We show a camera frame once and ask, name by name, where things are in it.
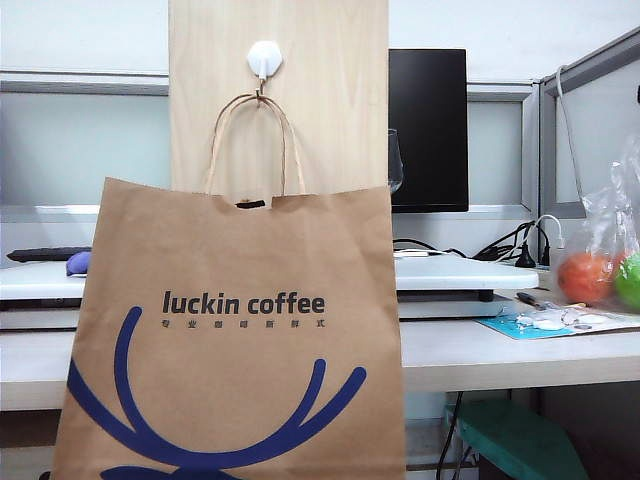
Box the brown luckin coffee paper bag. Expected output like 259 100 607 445
52 89 408 480

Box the clear plastic bag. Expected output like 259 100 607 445
548 133 640 315

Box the clear wine glass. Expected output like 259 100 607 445
388 128 405 194

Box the white desk riser platform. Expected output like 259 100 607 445
0 259 91 332
393 251 541 321

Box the light wooden board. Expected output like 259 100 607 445
167 0 392 196

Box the black computer monitor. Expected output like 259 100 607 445
388 48 470 214

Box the blue packaging card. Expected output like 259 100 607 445
473 298 640 342

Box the purple soft object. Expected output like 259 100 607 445
66 250 94 278

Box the orange ball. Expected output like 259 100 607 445
556 251 614 305

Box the black keyboard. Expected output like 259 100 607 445
6 245 96 264

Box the green plastic object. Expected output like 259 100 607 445
443 398 592 480

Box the green ball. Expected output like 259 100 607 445
613 251 640 302

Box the black cable bundle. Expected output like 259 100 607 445
392 219 539 267

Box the white adhesive wall hook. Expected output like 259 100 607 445
246 41 285 97

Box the black hanging cable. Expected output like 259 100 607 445
436 391 465 480

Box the white charger cable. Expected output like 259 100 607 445
533 214 567 267

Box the grey office partition frame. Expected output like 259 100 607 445
467 23 640 221

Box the white cable on partition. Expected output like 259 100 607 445
553 64 589 207

